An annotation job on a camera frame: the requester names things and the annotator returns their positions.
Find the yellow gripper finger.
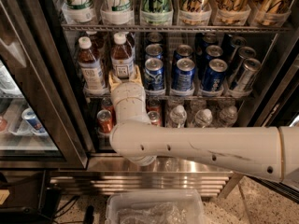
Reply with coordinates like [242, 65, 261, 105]
[130, 65, 143, 86]
[108, 71, 121, 91]

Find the tea bottle blue label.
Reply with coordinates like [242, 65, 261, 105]
[110, 33, 134, 79]

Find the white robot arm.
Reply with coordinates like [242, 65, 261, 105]
[108, 67, 299, 186]

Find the left front tea bottle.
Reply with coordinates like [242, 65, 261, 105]
[78, 36, 107, 95]

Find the rear tea bottle left column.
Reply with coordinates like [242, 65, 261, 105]
[86, 31, 105, 57]

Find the front water bottle left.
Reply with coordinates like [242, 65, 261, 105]
[167, 105, 187, 128]

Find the water bottle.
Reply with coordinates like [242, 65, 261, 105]
[217, 105, 237, 127]
[167, 105, 187, 128]
[193, 108, 213, 128]

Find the front water bottle middle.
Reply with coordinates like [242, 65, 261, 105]
[193, 108, 213, 128]

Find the left glass fridge door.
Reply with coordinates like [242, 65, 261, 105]
[0, 0, 93, 169]

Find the front water bottle right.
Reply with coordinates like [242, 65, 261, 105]
[217, 105, 237, 127]

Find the open right fridge door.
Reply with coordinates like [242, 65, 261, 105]
[249, 25, 299, 201]

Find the blue can column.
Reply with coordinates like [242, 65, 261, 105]
[173, 44, 193, 63]
[144, 58, 164, 91]
[145, 44, 163, 60]
[201, 59, 228, 91]
[171, 58, 195, 91]
[200, 45, 223, 77]

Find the front orange can left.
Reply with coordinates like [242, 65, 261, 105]
[97, 109, 113, 133]

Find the front red can right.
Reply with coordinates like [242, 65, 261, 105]
[148, 111, 162, 126]

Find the white tall can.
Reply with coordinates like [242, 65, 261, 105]
[101, 0, 134, 25]
[64, 0, 94, 23]

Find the green tall can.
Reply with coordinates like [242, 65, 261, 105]
[140, 0, 173, 25]

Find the white tall can left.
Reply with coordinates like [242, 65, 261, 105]
[64, 0, 94, 23]

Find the gold tall can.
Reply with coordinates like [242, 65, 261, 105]
[249, 0, 293, 27]
[178, 0, 211, 25]
[212, 0, 252, 26]

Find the clear plastic bin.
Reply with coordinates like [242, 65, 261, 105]
[105, 189, 206, 224]

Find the middle wire shelf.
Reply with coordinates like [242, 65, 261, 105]
[85, 93, 255, 101]

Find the wire shelf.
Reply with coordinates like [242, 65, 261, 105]
[85, 93, 255, 101]
[62, 24, 294, 34]

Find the upper wire shelf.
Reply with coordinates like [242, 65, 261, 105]
[62, 24, 294, 34]

